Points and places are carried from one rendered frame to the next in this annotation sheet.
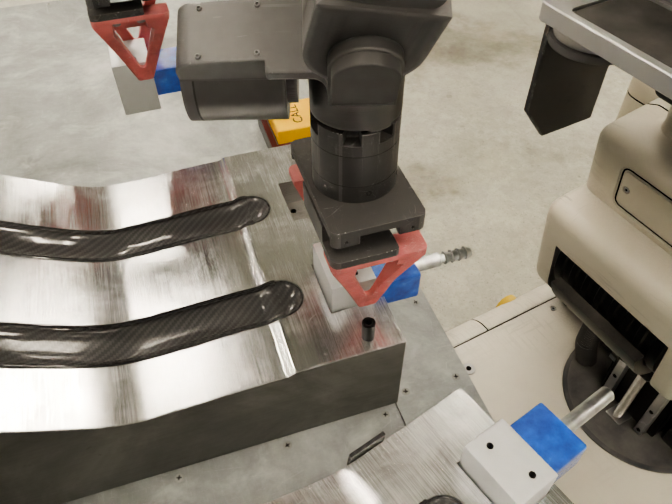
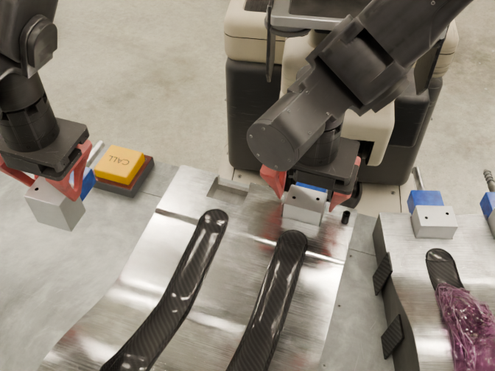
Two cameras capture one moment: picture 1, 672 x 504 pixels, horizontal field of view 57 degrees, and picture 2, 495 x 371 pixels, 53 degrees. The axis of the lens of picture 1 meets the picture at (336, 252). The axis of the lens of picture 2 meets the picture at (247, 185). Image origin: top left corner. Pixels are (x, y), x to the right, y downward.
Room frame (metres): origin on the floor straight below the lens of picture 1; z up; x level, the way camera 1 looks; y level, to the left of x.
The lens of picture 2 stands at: (0.13, 0.38, 1.42)
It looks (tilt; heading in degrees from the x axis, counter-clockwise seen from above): 49 degrees down; 307
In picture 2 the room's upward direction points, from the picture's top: straight up
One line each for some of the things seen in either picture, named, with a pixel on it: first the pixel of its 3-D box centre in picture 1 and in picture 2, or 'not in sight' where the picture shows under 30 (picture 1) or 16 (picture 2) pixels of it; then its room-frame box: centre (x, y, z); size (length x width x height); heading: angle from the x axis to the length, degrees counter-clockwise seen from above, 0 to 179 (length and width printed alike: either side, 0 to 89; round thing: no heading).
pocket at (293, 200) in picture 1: (309, 211); (229, 197); (0.43, 0.02, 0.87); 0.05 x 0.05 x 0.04; 18
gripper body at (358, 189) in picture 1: (354, 153); (314, 138); (0.33, -0.01, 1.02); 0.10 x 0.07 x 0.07; 18
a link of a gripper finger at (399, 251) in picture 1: (362, 249); (325, 182); (0.31, -0.02, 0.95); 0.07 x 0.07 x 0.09; 18
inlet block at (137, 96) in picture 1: (181, 68); (76, 177); (0.58, 0.16, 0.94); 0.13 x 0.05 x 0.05; 108
